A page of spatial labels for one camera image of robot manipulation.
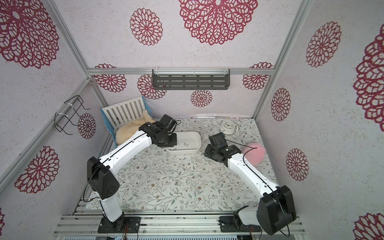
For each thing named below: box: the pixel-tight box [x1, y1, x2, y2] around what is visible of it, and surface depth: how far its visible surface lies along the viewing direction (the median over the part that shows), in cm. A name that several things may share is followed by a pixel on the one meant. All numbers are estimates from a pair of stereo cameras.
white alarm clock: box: [219, 119, 239, 135], surface depth 113 cm
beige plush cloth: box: [115, 110, 156, 145], surface depth 104 cm
